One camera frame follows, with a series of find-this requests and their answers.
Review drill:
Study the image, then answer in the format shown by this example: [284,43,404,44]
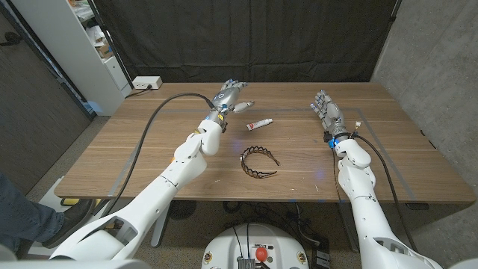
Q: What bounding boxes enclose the brown scalloped headband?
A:
[240,146,281,179]

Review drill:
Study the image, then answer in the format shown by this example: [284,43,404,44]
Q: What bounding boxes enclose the dark wooden door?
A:
[0,0,94,195]

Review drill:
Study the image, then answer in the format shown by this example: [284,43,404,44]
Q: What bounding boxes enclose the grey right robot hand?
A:
[310,89,352,143]

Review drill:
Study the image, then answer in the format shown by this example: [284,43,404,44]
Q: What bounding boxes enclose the white power outlet box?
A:
[132,75,164,90]

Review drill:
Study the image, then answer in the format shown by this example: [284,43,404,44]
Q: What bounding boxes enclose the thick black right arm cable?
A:
[353,134,418,252]

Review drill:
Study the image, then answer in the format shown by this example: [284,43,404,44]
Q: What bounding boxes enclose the white robot torso base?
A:
[201,223,310,269]

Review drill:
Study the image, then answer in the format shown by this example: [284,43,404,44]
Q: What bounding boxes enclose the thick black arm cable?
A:
[99,92,217,218]
[353,134,418,252]

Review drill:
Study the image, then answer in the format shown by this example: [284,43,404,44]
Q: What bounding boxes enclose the black round floor stand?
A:
[167,200,198,220]

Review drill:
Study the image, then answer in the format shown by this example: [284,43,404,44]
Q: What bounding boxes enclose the white shelf cabinet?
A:
[10,0,132,117]

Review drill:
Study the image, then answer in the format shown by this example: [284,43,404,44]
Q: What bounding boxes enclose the dark leather shoe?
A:
[40,198,96,250]

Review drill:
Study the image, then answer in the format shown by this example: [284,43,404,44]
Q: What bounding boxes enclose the white red toothpaste tube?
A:
[246,118,273,132]

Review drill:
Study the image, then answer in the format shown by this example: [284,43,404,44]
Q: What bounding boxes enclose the small cardboard box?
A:
[95,43,114,60]

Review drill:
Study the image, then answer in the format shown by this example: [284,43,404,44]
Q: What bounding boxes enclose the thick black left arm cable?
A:
[99,92,217,218]

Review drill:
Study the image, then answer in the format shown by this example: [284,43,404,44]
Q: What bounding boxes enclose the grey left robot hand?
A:
[205,78,255,132]

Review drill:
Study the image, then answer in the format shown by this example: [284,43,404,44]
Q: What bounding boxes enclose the black backdrop stand pole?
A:
[87,0,134,90]

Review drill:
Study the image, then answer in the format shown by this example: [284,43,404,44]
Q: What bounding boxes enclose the person leg in jeans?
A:
[0,173,66,259]

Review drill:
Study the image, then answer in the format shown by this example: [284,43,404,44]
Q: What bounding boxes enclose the grey metal table leg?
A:
[150,200,172,248]
[338,202,362,253]

